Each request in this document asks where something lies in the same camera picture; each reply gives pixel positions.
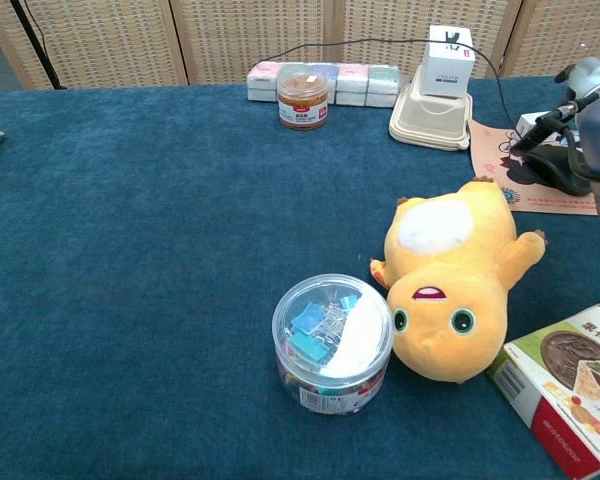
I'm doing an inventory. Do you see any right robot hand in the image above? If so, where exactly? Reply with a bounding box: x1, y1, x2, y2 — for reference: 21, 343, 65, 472
510, 56, 600, 151

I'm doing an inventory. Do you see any black computer mouse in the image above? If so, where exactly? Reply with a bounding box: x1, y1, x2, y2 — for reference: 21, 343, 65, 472
522, 143, 594, 197

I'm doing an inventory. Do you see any black cable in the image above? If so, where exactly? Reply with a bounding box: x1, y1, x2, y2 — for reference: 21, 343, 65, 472
252, 39, 519, 131

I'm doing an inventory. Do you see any small white box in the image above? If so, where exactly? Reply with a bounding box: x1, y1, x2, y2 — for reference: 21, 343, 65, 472
515, 112, 549, 144

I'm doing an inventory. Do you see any cartoon printed mat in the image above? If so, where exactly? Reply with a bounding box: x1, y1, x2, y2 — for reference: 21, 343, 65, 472
467, 117, 600, 217

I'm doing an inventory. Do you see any large white cube box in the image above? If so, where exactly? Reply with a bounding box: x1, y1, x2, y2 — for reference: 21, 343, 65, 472
418, 24, 476, 99

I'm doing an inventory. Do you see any beige clamshell food container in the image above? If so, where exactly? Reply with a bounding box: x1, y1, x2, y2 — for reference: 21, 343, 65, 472
388, 64, 474, 151

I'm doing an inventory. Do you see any pink tissue pack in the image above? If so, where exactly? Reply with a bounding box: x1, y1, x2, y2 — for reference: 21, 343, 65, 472
246, 62, 281, 104
335, 63, 371, 107

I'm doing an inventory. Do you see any yellow plush toy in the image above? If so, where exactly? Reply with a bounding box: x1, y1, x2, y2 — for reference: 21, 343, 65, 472
369, 175, 550, 385

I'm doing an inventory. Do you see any blue tissue pack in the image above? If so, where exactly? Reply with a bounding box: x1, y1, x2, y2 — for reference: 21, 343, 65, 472
307, 63, 340, 105

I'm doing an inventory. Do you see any amber jar with orange label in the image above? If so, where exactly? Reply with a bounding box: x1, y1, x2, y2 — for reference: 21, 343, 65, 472
276, 69, 330, 131

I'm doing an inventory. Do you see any red green food box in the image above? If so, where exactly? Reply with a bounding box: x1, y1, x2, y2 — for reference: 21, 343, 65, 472
487, 295, 600, 480

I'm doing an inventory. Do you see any clear jar of binder clips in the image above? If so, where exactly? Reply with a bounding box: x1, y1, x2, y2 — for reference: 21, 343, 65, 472
271, 273, 395, 415

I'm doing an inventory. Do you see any wicker folding screen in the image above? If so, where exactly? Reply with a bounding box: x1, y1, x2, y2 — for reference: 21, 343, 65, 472
0, 0, 600, 91

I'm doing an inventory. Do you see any black tripod pole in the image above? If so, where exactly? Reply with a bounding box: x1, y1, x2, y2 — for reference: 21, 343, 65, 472
9, 0, 69, 90

